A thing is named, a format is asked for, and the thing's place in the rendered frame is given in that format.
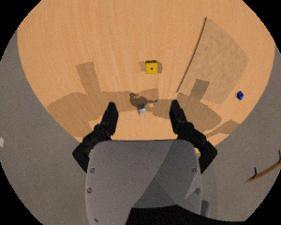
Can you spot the yellow die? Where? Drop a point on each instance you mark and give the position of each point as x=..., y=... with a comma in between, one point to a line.
x=151, y=67

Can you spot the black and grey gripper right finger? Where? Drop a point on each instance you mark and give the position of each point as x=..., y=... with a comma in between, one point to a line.
x=188, y=133

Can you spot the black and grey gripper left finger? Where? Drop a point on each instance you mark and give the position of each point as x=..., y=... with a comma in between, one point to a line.
x=101, y=132

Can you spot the blue die with white pips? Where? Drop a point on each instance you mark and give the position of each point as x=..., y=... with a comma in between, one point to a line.
x=240, y=95

